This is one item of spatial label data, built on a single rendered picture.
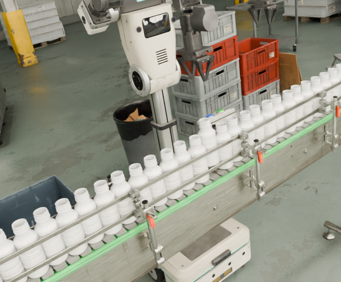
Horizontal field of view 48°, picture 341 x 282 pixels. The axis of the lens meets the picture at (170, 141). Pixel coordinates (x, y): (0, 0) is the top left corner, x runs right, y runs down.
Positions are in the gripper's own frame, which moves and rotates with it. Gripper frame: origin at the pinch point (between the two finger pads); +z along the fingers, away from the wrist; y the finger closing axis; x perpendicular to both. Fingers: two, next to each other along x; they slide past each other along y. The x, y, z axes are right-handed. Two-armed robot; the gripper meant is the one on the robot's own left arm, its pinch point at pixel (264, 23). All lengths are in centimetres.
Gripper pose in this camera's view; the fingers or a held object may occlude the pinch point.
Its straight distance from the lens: 162.9
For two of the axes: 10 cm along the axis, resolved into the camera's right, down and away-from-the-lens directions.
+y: -5.9, -2.7, 7.6
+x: -7.9, 3.9, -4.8
